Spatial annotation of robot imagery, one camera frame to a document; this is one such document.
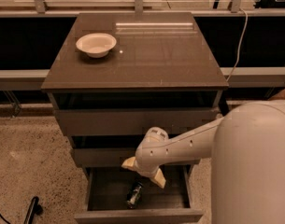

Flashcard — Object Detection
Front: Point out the grey open bottom drawer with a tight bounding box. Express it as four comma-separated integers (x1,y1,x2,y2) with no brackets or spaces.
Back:
75,165,204,224

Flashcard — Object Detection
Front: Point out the white cable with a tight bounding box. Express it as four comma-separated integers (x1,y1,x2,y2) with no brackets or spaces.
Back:
225,7,249,83

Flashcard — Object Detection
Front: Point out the black cable with plug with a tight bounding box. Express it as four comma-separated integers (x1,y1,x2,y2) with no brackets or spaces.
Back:
0,195,44,224

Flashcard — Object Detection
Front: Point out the cardboard box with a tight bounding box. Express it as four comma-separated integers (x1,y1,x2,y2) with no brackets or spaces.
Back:
269,89,285,100

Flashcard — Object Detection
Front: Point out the white bowl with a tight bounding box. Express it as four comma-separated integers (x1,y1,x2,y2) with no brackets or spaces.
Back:
76,33,117,58

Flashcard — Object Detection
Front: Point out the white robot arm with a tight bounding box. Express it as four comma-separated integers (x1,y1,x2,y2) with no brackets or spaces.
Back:
122,100,285,224

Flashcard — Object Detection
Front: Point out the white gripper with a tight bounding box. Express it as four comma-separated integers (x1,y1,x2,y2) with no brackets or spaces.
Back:
121,127,168,189

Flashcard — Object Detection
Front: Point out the metal railing frame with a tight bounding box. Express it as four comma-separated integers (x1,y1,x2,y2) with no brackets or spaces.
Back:
0,0,285,110

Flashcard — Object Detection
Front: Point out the grey drawer cabinet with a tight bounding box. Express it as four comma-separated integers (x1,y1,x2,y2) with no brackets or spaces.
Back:
40,11,230,224

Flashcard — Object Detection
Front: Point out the green soda can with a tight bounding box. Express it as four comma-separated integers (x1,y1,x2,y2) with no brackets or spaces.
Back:
126,182,144,209

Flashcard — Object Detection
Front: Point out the grey middle drawer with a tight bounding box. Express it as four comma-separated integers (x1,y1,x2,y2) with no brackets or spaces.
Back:
68,133,207,168

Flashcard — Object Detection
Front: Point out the grey top drawer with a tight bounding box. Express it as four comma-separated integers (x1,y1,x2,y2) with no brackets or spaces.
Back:
48,91,224,137

